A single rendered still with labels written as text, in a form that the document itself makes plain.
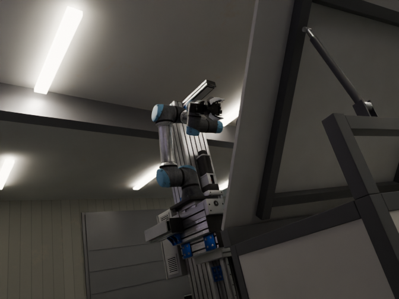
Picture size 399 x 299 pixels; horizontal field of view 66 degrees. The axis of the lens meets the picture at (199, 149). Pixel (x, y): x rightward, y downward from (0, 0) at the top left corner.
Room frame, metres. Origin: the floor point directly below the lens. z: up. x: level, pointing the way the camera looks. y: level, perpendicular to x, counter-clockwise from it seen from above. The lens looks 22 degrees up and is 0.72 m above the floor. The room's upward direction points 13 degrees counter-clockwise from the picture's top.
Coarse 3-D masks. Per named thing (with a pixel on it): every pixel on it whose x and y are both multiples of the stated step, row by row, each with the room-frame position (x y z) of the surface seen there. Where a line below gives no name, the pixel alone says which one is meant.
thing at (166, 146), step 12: (156, 108) 1.68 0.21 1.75; (168, 108) 1.70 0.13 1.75; (156, 120) 1.71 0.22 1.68; (168, 120) 1.71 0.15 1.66; (168, 132) 1.73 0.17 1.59; (168, 144) 1.74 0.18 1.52; (168, 156) 1.75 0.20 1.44; (168, 168) 1.75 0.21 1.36; (168, 180) 1.76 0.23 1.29; (180, 180) 1.81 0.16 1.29
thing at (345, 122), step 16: (368, 112) 0.73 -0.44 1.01; (336, 128) 0.66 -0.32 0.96; (352, 128) 0.68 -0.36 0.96; (368, 128) 0.71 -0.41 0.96; (384, 128) 0.74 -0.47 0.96; (336, 144) 0.68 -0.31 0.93; (352, 144) 0.66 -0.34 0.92; (352, 160) 0.66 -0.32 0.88; (352, 176) 0.67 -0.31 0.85; (368, 176) 0.67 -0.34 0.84; (352, 192) 0.68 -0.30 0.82; (368, 192) 0.66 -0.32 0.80
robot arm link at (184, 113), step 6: (180, 108) 1.75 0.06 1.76; (180, 114) 1.74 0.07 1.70; (186, 114) 1.71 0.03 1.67; (180, 120) 1.85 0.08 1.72; (186, 120) 1.71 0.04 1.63; (210, 120) 1.53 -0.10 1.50; (216, 120) 1.56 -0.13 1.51; (210, 126) 1.53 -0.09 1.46; (216, 126) 1.55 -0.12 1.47; (222, 126) 1.57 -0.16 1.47; (210, 132) 1.57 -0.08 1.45; (216, 132) 1.58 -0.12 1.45
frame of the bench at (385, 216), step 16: (336, 208) 0.73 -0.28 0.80; (352, 208) 0.70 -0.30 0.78; (368, 208) 0.67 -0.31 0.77; (384, 208) 0.67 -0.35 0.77; (304, 224) 0.83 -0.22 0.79; (320, 224) 0.79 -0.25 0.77; (336, 224) 0.75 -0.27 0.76; (368, 224) 0.68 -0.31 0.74; (384, 224) 0.66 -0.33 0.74; (256, 240) 1.02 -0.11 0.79; (272, 240) 0.96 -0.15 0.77; (288, 240) 0.90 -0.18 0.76; (384, 240) 0.66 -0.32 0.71; (384, 256) 0.67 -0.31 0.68; (240, 272) 1.15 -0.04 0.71; (384, 272) 0.69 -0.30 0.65; (240, 288) 1.17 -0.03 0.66
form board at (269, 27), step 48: (288, 0) 0.76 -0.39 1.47; (384, 0) 0.94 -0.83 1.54; (336, 48) 0.96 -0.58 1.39; (384, 48) 1.08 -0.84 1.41; (336, 96) 1.09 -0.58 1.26; (384, 96) 1.23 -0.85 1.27; (240, 144) 1.00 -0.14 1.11; (288, 144) 1.11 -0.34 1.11; (384, 144) 1.41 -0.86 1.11; (240, 192) 1.12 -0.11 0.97
